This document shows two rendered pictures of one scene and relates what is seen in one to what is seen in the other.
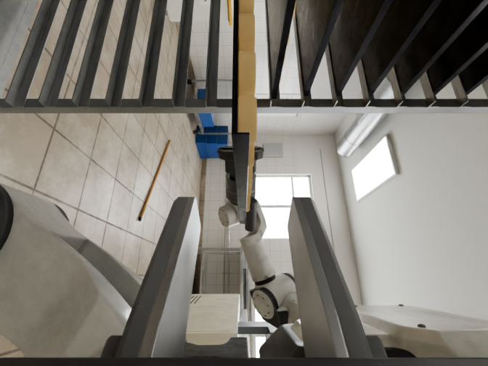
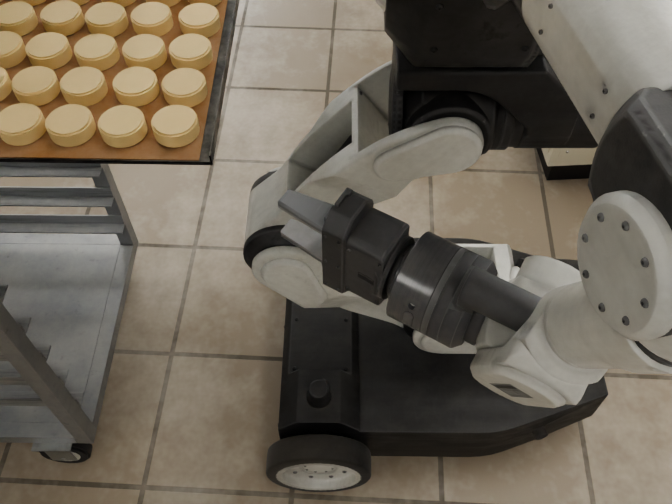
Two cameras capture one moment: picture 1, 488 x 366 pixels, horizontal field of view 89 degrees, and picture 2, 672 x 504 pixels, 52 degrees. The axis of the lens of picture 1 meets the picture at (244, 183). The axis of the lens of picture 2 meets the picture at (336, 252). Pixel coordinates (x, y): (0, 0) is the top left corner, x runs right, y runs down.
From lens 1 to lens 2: 63 cm
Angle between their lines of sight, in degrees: 57
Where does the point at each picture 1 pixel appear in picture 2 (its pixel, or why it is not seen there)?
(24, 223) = (280, 218)
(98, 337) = (365, 173)
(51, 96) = (95, 194)
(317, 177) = not seen: outside the picture
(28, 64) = (54, 223)
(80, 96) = (83, 166)
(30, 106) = (117, 209)
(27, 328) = not seen: hidden behind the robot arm
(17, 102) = (116, 222)
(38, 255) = not seen: hidden behind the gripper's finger
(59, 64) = (40, 196)
